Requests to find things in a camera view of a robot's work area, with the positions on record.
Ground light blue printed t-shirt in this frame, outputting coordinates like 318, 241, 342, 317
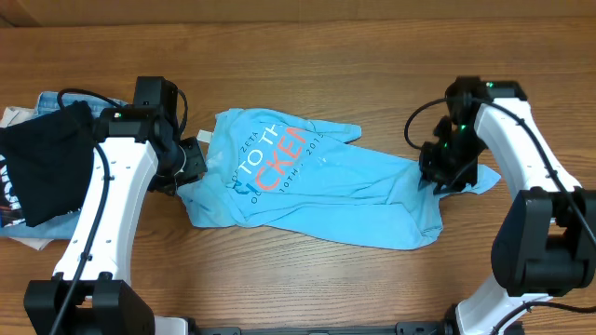
176, 107, 502, 251

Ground folded black garment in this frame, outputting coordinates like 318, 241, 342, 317
1, 101, 94, 227

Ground folded beige garment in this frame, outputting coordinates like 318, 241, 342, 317
1, 106, 51, 250

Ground folded blue jeans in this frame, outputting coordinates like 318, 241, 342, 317
1, 91, 125, 239

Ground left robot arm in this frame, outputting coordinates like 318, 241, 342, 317
23, 101, 206, 335

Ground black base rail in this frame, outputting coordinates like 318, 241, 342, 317
189, 321, 456, 335

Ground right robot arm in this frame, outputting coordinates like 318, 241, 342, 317
396, 76, 595, 335

